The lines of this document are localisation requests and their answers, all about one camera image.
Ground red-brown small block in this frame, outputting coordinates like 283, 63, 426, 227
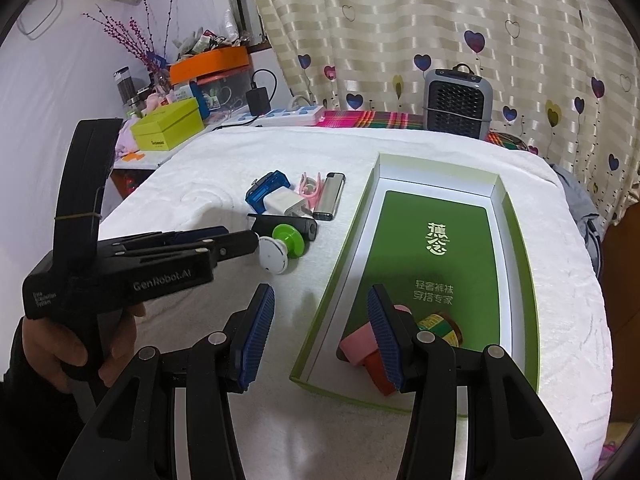
362, 354, 402, 397

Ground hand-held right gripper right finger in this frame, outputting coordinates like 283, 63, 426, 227
366, 284, 583, 480

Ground orange box lid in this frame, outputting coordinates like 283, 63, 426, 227
170, 46, 251, 86

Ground colourful plaid cloth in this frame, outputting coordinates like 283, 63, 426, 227
320, 109, 526, 151

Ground silver lighter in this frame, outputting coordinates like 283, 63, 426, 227
312, 172, 346, 222

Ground purple dried flower branches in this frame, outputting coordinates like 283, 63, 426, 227
90, 0, 178, 86

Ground green and white round holder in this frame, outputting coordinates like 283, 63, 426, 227
257, 223, 308, 275

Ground blue translucent usb tester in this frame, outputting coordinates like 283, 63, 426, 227
245, 170, 291, 211

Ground white and blue power strip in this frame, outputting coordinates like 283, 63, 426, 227
220, 105, 326, 127

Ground green and white box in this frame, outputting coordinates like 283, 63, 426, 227
289, 151, 540, 413

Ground black adapter cable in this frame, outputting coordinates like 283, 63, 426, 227
250, 69, 281, 111

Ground person's left forearm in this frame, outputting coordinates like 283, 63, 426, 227
0, 317, 108, 480

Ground grey cloth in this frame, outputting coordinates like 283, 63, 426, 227
552, 162, 608, 271

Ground black power adapter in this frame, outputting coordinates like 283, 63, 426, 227
246, 87, 271, 116

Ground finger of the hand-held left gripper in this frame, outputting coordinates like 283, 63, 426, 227
112, 231, 260, 261
97, 227, 231, 250

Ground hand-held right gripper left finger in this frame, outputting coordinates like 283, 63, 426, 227
57, 284, 277, 480

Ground grey small fan heater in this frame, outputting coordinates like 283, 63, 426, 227
422, 64, 493, 140

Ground pink plastic piece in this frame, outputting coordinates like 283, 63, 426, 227
339, 305, 416, 367

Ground lime green box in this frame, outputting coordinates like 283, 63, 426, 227
131, 98, 205, 151

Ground beige curtain with hearts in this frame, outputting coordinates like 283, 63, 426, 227
240, 0, 640, 231

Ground brown wooden cabinet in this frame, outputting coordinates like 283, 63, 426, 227
600, 210, 640, 421

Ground person's left hand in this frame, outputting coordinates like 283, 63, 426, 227
20, 305, 138, 388

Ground jar with black lid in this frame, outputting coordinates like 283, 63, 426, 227
114, 66, 138, 111

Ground white plug charger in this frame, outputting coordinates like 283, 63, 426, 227
263, 189, 313, 218

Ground black rectangular device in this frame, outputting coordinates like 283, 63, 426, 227
246, 212, 318, 241

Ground small green labelled jar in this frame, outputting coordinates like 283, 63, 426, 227
417, 312, 463, 348

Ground pink plastic clip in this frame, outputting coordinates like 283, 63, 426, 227
298, 172, 326, 208

